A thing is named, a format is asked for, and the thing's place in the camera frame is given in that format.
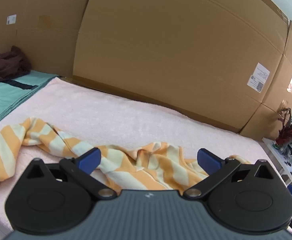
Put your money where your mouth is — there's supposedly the orange white striped sweater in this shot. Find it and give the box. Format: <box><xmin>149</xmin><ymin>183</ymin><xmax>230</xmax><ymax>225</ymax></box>
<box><xmin>0</xmin><ymin>116</ymin><xmax>252</xmax><ymax>191</ymax></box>

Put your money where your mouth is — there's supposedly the pink terry towel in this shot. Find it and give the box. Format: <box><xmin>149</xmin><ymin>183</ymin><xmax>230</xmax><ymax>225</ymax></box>
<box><xmin>0</xmin><ymin>76</ymin><xmax>286</xmax><ymax>233</ymax></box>

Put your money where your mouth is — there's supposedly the red leafed potted plant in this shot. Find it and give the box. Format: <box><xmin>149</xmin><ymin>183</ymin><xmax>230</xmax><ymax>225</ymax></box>
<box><xmin>275</xmin><ymin>108</ymin><xmax>292</xmax><ymax>146</ymax></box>

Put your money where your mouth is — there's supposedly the teal folded cloth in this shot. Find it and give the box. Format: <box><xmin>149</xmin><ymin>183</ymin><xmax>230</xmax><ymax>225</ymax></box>
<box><xmin>0</xmin><ymin>70</ymin><xmax>58</xmax><ymax>121</ymax></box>

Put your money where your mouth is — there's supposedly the right cardboard box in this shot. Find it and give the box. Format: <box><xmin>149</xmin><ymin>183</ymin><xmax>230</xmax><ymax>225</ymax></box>
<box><xmin>240</xmin><ymin>21</ymin><xmax>292</xmax><ymax>141</ymax></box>

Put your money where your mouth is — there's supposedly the large centre cardboard box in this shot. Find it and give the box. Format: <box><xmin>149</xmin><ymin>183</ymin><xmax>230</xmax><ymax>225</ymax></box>
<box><xmin>73</xmin><ymin>0</ymin><xmax>288</xmax><ymax>132</ymax></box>

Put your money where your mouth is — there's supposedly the dark brown garment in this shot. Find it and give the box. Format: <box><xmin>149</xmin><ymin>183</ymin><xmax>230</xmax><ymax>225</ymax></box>
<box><xmin>0</xmin><ymin>46</ymin><xmax>32</xmax><ymax>82</ymax></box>

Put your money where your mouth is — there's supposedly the left cardboard box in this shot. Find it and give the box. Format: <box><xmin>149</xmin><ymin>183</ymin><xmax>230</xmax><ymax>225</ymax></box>
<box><xmin>0</xmin><ymin>0</ymin><xmax>88</xmax><ymax>77</ymax></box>

